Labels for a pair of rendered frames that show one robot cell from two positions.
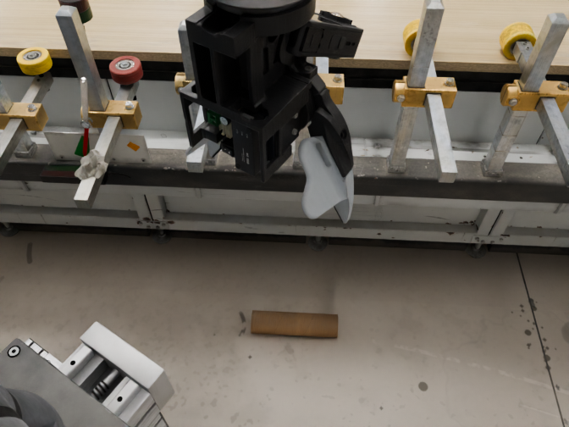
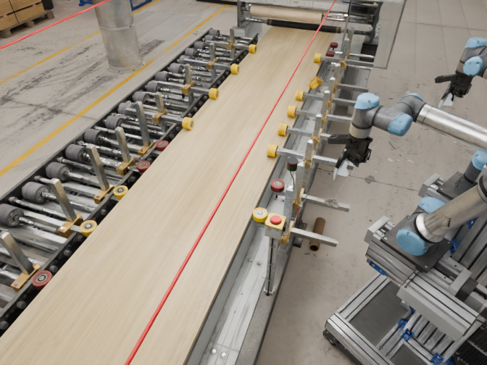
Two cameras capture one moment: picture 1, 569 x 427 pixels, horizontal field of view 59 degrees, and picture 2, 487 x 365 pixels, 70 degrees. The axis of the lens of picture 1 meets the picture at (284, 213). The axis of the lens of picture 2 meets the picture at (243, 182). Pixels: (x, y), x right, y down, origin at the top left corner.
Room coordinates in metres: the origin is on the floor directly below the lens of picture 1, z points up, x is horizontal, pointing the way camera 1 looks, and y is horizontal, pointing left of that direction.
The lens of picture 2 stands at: (0.88, 1.88, 2.26)
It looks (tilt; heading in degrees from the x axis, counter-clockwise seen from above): 42 degrees down; 287
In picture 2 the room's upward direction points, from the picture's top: straight up
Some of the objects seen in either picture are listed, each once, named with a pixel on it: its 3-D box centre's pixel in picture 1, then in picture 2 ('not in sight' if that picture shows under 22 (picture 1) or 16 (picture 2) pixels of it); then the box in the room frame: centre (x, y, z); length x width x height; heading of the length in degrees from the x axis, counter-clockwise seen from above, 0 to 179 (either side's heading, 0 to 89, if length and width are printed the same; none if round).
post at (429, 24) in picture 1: (411, 98); (322, 121); (0.95, -0.29, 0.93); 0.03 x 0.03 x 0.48; 87
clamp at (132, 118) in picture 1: (111, 113); (296, 198); (0.99, 0.43, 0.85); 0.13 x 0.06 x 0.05; 87
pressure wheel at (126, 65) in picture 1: (129, 81); (277, 190); (1.11, 0.41, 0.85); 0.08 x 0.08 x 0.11
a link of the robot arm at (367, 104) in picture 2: not in sight; (366, 111); (0.77, 0.72, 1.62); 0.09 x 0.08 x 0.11; 154
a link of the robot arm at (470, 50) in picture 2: not in sight; (473, 51); (0.31, 0.02, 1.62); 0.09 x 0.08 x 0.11; 139
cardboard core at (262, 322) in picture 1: (294, 324); (317, 233); (0.82, -0.04, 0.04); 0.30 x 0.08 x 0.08; 87
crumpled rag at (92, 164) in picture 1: (91, 162); (332, 200); (0.79, 0.42, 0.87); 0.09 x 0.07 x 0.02; 177
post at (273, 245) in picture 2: not in sight; (271, 264); (1.02, 0.97, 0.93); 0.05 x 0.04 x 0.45; 87
